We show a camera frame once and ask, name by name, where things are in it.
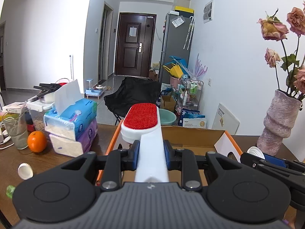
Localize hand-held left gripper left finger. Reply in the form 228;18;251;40
61;140;141;192

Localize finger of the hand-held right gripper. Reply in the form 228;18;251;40
264;154;305;172
240;152;305;189

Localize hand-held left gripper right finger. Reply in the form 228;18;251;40
164;139;241;192

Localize white lint brush red pad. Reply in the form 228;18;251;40
120;103;170;184

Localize orange red cardboard box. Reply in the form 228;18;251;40
95;124;243;186

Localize pink purple textured vase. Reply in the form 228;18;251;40
257;89;303;156

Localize green plastic basin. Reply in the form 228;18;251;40
158;108;177;126

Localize blue white paper pack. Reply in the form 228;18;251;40
179;110;207;127

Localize white flat board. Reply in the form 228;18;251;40
212;103;240;135

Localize small open cardboard box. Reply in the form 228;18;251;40
161;95;177;111

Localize purple tissue pack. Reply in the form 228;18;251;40
49;118;98;157

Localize black folding chair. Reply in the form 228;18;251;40
104;77;161;126

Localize metal rack trolley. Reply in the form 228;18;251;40
177;75;204;115

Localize blue white carton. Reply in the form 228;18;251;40
161;83;173;96

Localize pink bucket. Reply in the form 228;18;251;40
170;75;183;89

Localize blue tissue pack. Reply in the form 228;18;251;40
43;79;98;141

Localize blue pet feeder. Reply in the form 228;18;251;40
86;79;105;99

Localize yellow watering can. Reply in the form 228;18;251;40
163;64;183;78

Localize purple fairy wings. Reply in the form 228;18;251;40
188;53;208;80

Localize blue folding rack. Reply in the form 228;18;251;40
163;56;191;75

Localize orange fruit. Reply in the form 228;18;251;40
27;131;47;153

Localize red plastic basin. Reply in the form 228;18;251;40
55;78;72;87

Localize dark brown entrance door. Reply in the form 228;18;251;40
114;13;156;79

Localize clear plastic storage container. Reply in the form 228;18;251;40
27;99;55;133

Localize grey refrigerator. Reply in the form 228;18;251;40
159;11;194;91

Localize small white bottle cap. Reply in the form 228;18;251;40
18;163;34;180

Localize black kitchen utensils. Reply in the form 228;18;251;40
27;83;62;101

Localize clear drinking glass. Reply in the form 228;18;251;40
2;112;29;150

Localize white folded umbrella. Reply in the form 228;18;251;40
188;16;195;50
183;17;191;50

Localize green plastic bottle top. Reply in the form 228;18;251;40
6;185;16;199

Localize dried rose bouquet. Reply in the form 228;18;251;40
257;1;305;101

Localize pink white flat box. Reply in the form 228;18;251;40
2;102;28;112

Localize clear bag with paper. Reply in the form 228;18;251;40
172;15;185;28

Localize yellow black box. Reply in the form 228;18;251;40
175;6;194;15

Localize side room door frame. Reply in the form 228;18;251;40
98;1;114;83

